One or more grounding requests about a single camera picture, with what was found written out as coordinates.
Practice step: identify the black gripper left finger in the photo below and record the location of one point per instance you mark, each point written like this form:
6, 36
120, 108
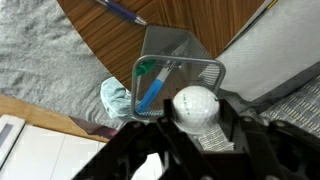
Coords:
183, 161

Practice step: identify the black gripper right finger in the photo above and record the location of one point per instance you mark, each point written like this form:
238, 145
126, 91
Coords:
250, 140

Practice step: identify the white golf ball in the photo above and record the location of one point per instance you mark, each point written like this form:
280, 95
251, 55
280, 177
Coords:
197, 109

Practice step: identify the blue and white marker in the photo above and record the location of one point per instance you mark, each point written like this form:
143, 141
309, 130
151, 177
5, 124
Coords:
155, 87

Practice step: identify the striped grey cushion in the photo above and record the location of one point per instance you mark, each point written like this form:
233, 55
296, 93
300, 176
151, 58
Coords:
301, 108

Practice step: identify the light blue cloth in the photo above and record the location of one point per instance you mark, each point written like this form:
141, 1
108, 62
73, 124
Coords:
116, 98

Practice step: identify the metal mesh pen cup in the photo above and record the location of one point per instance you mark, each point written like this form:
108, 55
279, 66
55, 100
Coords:
171, 59

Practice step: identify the green marker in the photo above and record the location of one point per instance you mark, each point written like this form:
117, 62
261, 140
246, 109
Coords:
144, 68

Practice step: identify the wooden oval side table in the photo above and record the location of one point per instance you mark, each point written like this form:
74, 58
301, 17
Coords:
117, 42

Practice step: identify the dark pen on table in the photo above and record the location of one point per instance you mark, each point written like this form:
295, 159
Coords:
123, 11

